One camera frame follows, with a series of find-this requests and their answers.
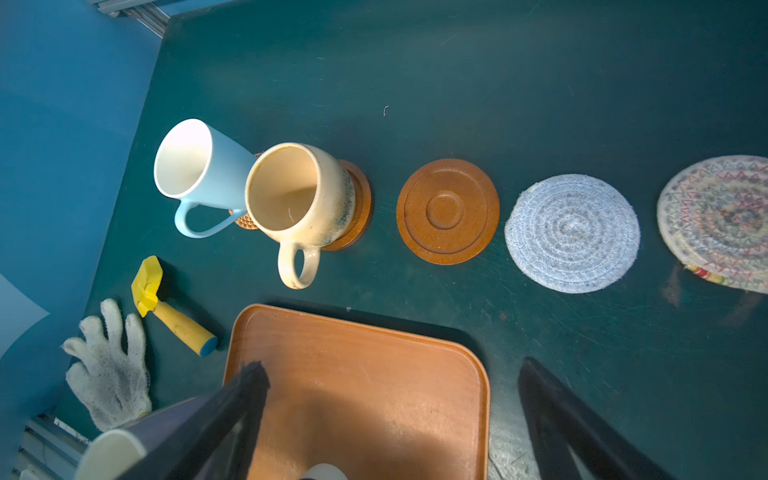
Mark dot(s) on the multicolour woven round coaster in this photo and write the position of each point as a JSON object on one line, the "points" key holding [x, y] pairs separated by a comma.
{"points": [[713, 217]]}

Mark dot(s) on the white cream mug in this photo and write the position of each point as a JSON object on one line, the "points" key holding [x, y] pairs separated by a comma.
{"points": [[323, 471]]}

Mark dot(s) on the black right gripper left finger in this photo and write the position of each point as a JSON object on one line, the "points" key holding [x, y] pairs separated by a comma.
{"points": [[218, 441]]}

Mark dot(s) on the yellow toy shovel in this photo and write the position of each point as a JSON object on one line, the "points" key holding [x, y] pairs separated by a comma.
{"points": [[144, 290]]}

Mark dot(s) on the orange brown serving tray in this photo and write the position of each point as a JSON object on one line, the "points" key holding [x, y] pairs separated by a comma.
{"points": [[376, 403]]}

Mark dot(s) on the cream speckled mug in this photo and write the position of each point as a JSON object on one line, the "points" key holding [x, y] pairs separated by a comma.
{"points": [[303, 198]]}

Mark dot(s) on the light blue mug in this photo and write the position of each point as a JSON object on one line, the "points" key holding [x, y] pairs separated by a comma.
{"points": [[199, 166]]}

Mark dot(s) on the white knit glove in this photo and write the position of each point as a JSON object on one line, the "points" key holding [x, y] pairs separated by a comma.
{"points": [[109, 375]]}

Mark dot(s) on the lavender mug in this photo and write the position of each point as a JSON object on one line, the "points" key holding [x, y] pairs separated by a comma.
{"points": [[114, 452]]}

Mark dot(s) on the grey woven round coaster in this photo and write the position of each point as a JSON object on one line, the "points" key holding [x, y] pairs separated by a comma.
{"points": [[573, 233]]}

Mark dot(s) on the aluminium left frame post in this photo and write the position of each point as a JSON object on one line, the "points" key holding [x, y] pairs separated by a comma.
{"points": [[146, 12]]}

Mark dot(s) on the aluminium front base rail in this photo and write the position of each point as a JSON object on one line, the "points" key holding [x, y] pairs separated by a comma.
{"points": [[49, 449]]}

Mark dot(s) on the brown wooden round coaster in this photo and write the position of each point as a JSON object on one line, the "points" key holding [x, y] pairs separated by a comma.
{"points": [[448, 211]]}

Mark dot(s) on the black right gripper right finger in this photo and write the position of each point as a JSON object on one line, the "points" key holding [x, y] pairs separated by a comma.
{"points": [[562, 427]]}

